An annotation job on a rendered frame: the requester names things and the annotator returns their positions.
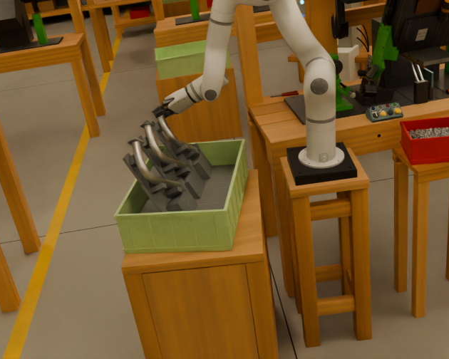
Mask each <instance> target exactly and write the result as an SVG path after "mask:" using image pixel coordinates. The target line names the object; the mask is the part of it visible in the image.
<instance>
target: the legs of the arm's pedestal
mask: <svg viewBox="0 0 449 359"><path fill-rule="evenodd" d="M283 180H284V194H285V201H286V208H287V222H288V230H289V243H290V250H291V264H292V271H293V279H294V292H295V300H296V309H297V312H298V314H300V313H301V318H302V326H303V334H304V342H305V345H306V348H310V347H316V346H320V345H321V341H320V331H319V316H325V315H331V314H336V313H346V312H352V311H353V331H354V333H355V336H356V339H357V341H359V340H369V339H372V332H371V276H370V247H369V219H368V188H363V189H353V190H348V191H342V192H337V193H336V196H337V199H329V200H324V201H318V202H309V196H307V197H297V198H291V197H290V195H289V190H288V188H287V184H286V181H285V178H284V174H283ZM332 218H338V223H339V248H340V262H341V263H340V264H332V265H327V266H317V267H314V251H313V242H312V233H311V222H312V221H317V220H322V219H332ZM335 280H341V288H342V296H333V297H328V298H317V295H316V283H320V282H325V281H335Z"/></svg>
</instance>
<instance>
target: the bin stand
mask: <svg viewBox="0 0 449 359"><path fill-rule="evenodd" d="M393 161H394V288H395V290H397V292H398V293H401V292H405V291H407V265H408V168H409V169H411V170H412V171H413V172H414V179H413V247H412V292H411V313H412V314H413V315H414V317H415V318H420V317H424V316H425V293H426V268H427V244H428V197H429V182H432V181H436V180H442V179H446V178H449V162H440V163H432V164H423V165H411V164H410V162H409V161H408V158H407V157H406V154H405V152H404V151H403V148H402V146H401V147H394V148H393ZM445 277H446V278H447V279H448V280H449V213H448V242H447V256H446V271H445Z"/></svg>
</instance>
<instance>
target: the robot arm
mask: <svg viewBox="0 0 449 359"><path fill-rule="evenodd" d="M239 4H244V5H250V6H266V5H269V8H270V10H271V13H272V16H273V18H274V20H275V23H276V25H277V27H278V29H279V31H280V33H281V35H282V36H283V38H284V40H285V41H286V43H287V44H288V46H289V47H290V49H291V50H292V51H293V53H294V54H295V55H296V57H297V58H298V59H299V61H300V63H301V64H302V66H303V69H304V102H305V110H306V148H305V149H303V150H302V151H301V152H300V153H299V161H300V163H302V164H303V165H305V166H307V167H312V168H319V169H322V168H330V167H334V166H337V165H339V164H340V163H342V162H343V160H344V152H343V151H342V150H340V149H339V148H337V147H336V67H335V64H334V62H333V60H332V58H331V56H330V55H329V54H328V53H327V52H326V50H325V49H324V47H323V46H322V45H321V44H320V43H319V42H318V41H317V39H316V38H315V36H314V35H313V33H312V32H311V30H310V28H309V27H308V25H307V23H306V21H305V20H304V17H303V16H302V14H301V12H300V10H299V7H298V5H297V3H296V0H213V1H212V8H211V13H210V21H209V25H208V30H207V38H206V44H205V64H204V72H203V75H202V76H200V77H199V78H197V79H195V80H194V81H193V82H191V83H189V84H188V85H187V87H185V88H182V89H180V90H177V91H175V92H174V93H172V94H170V95H169V96H167V97H166V98H165V101H162V105H161V106H160V108H158V109H157V110H155V111H154V115H155V117H156V118H158V117H160V116H161V115H164V117H165V118H167V117H169V116H171V115H174V114H180V113H182V112H184V111H185V110H187V109H188V108H189V107H191V106H192V105H193V104H195V103H198V102H200V101H201V100H203V99H205V100H206V101H208V102H212V101H215V100H216V99H217V98H218V97H219V95H220V92H221V89H222V87H223V86H225V85H227V84H228V83H229V79H228V77H227V74H226V73H225V68H226V60H227V48H228V44H229V38H230V34H231V31H232V24H233V21H234V14H235V10H236V7H237V5H239ZM168 104H169V105H168ZM166 106H167V108H166Z"/></svg>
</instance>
